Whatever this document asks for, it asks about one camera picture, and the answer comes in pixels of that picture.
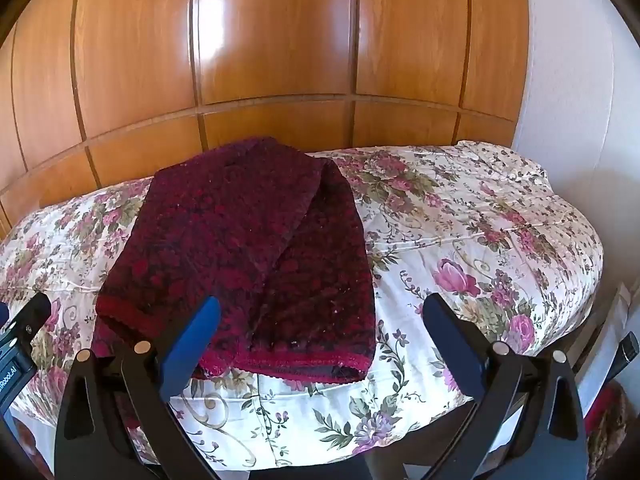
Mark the floral bedspread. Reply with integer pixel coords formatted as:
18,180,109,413
0,140,605,480

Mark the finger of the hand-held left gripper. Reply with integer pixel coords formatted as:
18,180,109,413
7,292,53,343

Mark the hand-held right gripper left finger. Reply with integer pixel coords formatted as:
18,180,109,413
54,296,223,480

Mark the red brown patterned cloth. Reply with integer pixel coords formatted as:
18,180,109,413
584,379,637,467

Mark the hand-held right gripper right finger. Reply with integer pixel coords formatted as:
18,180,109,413
422,292,590,480

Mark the wooden wardrobe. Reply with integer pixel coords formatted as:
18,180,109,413
0,0,531,241

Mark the dark red knitted garment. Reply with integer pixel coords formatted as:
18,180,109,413
94,136,377,385

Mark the white board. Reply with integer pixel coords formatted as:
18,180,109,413
575,282,640,391

